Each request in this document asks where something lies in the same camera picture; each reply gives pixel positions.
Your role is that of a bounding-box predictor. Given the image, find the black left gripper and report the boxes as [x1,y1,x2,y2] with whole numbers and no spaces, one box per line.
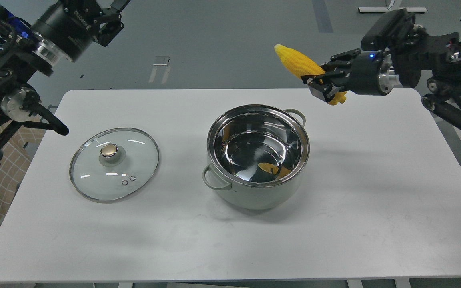
[31,0,130,62]

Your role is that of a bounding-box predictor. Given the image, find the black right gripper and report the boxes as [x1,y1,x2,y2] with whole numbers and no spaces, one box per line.
[301,48,393,104]

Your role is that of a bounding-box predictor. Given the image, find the yellow corn cob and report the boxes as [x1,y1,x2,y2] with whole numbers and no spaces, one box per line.
[274,44,347,106]

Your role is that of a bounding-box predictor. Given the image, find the glass pot lid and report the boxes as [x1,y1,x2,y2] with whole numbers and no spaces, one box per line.
[69,128,160,203]

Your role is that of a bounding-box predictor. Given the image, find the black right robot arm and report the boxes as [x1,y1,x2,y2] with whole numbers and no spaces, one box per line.
[301,9,461,130]

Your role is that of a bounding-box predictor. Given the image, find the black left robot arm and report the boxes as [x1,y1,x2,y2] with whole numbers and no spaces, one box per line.
[0,0,129,164]

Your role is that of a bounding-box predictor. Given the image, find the grey steel cooking pot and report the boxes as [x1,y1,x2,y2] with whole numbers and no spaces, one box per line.
[202,104,310,210]

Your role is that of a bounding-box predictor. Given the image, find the white table base bar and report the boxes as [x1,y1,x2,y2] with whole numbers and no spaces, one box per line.
[357,0,428,14]

